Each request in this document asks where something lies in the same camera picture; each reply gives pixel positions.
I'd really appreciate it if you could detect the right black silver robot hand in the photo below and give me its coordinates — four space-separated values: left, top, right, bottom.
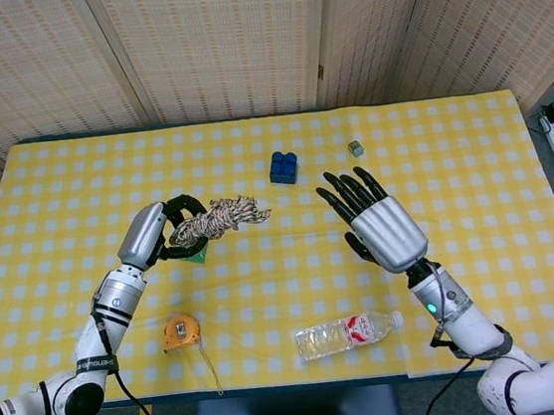
313 159 433 282

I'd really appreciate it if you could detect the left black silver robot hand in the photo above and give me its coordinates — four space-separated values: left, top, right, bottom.
110 191 215 276

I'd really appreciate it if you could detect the braided rope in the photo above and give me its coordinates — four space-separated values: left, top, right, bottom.
164 191 276 248

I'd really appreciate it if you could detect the green sachet packet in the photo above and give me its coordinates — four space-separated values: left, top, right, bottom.
186 242 213 268

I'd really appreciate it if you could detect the orange tape measure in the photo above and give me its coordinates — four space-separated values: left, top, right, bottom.
158 310 225 402

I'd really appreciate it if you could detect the clear plastic water bottle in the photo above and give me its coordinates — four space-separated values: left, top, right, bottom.
290 307 409 364

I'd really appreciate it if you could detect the yellow white checked tablecloth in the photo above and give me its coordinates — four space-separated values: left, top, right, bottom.
0 82 554 415

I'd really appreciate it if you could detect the blue building block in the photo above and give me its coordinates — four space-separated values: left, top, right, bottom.
266 148 302 188

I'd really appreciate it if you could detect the woven folding screen panel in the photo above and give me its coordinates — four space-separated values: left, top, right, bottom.
0 0 161 165
83 0 344 134
383 0 554 127
305 0 446 111

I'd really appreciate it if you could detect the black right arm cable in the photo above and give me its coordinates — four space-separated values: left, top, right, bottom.
409 354 482 415

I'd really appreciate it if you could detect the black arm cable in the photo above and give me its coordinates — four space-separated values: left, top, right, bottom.
92 302 202 415
409 354 482 415

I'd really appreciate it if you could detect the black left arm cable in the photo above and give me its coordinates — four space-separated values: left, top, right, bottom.
92 302 202 415

